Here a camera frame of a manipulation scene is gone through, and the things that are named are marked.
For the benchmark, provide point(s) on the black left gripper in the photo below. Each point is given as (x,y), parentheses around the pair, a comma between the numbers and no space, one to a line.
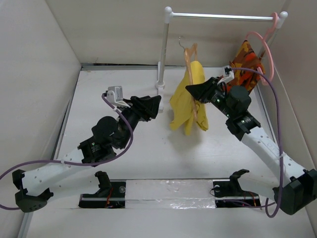
(144,108)

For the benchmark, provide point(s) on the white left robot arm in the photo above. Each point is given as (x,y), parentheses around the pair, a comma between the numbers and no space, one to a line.
(112,138)

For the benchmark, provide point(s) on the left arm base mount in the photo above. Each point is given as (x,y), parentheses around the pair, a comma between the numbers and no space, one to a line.
(111,194)

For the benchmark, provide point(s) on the white clothes rack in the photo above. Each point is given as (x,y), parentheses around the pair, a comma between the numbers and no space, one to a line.
(226,37)

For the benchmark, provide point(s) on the orange camouflage trousers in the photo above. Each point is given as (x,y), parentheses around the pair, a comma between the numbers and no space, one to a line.
(245,58)

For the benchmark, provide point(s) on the pink plastic hanger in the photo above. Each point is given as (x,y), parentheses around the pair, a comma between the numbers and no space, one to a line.
(264,41)

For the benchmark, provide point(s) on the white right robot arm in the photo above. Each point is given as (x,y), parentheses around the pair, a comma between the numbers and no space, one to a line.
(296,187)

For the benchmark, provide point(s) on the yellow trousers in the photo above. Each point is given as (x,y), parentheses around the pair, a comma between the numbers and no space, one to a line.
(181,103)

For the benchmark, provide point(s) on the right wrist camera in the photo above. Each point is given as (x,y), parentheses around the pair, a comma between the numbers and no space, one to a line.
(227,76)

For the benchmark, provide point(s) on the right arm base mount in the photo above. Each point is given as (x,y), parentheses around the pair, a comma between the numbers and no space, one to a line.
(228,193)

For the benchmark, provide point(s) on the wooden hanger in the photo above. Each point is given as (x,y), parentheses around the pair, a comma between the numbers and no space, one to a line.
(189,103)

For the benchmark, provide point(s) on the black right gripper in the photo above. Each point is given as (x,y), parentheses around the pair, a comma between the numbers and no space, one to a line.
(203,90)

